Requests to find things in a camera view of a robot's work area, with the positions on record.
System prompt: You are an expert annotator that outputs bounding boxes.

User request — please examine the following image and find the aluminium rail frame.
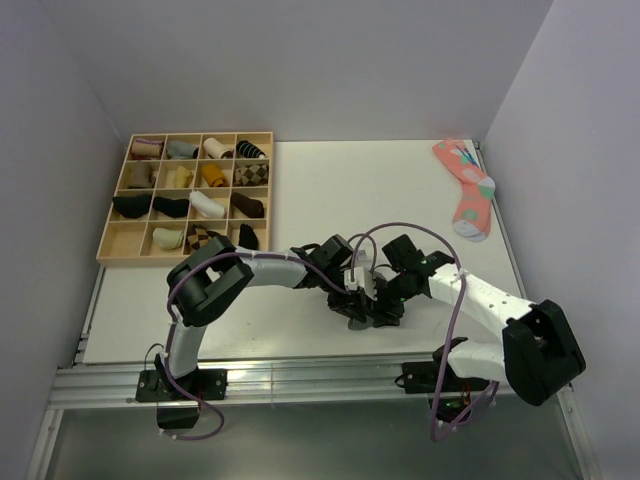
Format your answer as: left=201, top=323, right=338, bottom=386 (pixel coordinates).
left=29, top=264, right=601, bottom=480

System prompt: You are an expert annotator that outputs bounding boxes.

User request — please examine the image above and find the beige purple rolled sock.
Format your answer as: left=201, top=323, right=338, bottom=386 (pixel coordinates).
left=130, top=138, right=164, bottom=160

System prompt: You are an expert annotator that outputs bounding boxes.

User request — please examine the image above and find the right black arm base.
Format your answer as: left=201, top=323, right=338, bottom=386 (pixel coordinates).
left=394, top=361, right=490, bottom=423

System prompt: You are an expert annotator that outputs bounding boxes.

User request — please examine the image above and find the black rolled sock bottom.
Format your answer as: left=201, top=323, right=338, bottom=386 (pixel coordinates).
left=238, top=223, right=260, bottom=250

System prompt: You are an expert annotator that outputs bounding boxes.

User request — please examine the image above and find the brown argyle rolled sock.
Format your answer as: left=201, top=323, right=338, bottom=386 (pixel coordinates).
left=186, top=224, right=219, bottom=251

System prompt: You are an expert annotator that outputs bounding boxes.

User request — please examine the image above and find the black rolled sock left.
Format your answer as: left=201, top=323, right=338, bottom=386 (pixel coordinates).
left=112, top=194, right=152, bottom=219

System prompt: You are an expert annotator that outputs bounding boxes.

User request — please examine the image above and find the pale green rolled sock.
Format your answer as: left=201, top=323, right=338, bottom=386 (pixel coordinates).
left=152, top=227, right=184, bottom=251

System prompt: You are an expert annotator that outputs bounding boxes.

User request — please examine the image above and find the black rolled sock middle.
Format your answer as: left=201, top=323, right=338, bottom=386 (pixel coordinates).
left=152, top=196, right=190, bottom=218

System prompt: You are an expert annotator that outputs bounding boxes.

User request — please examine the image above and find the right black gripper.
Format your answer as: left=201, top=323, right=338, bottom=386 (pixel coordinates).
left=364, top=273, right=420, bottom=329

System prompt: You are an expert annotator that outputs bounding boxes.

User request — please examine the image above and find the cream rolled sock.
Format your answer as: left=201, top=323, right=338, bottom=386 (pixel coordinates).
left=166, top=165, right=193, bottom=189

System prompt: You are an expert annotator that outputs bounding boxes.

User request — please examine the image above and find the light blue rolled sock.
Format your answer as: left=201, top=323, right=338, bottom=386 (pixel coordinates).
left=166, top=140, right=199, bottom=159

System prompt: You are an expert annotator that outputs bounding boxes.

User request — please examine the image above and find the wooden compartment tray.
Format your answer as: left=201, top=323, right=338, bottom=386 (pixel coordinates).
left=96, top=131, right=275, bottom=267

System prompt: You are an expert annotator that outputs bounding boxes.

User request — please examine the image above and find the mustard yellow rolled sock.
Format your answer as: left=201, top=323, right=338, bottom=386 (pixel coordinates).
left=201, top=163, right=229, bottom=188

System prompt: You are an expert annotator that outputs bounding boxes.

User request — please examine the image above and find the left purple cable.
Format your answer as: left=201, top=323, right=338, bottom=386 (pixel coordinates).
left=164, top=233, right=379, bottom=441

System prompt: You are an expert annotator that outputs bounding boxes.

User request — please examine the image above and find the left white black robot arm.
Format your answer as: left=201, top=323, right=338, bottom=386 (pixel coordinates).
left=155, top=235, right=373, bottom=399

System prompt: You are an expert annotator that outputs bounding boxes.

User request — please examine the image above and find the pink patterned sock pair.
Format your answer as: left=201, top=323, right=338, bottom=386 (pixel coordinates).
left=432, top=139, right=496, bottom=242

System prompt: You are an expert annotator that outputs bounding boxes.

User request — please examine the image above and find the brown checkered rolled sock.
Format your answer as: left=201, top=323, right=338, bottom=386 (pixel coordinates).
left=234, top=163, right=269, bottom=187

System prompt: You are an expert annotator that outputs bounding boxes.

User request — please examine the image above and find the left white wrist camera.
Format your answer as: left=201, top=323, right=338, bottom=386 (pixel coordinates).
left=343, top=249, right=377, bottom=300

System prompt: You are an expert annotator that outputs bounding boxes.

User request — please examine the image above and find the black white striped sock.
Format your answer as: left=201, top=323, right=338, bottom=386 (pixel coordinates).
left=236, top=140, right=266, bottom=159

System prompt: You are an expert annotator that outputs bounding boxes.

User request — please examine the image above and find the taupe rolled sock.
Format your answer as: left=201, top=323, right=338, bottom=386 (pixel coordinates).
left=127, top=161, right=155, bottom=189

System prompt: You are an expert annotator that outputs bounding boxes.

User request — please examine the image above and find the black rolled sock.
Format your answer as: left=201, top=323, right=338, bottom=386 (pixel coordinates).
left=238, top=223, right=260, bottom=250
left=112, top=194, right=152, bottom=219
left=152, top=196, right=190, bottom=218

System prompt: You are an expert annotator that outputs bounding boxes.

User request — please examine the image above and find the white brown rolled sock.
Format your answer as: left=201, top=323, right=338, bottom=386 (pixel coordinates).
left=202, top=137, right=234, bottom=159

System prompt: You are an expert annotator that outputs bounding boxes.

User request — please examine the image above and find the grey sock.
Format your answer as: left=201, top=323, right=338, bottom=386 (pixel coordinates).
left=347, top=318, right=376, bottom=331

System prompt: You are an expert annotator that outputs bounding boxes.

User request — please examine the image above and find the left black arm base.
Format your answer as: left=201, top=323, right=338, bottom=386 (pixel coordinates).
left=135, top=367, right=229, bottom=431

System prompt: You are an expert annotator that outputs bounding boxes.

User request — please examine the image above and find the dark brown rolled sock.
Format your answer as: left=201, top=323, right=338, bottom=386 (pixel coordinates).
left=230, top=192, right=265, bottom=219

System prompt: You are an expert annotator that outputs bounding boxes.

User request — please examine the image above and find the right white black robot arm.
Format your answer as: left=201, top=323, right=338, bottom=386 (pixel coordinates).
left=378, top=235, right=586, bottom=406

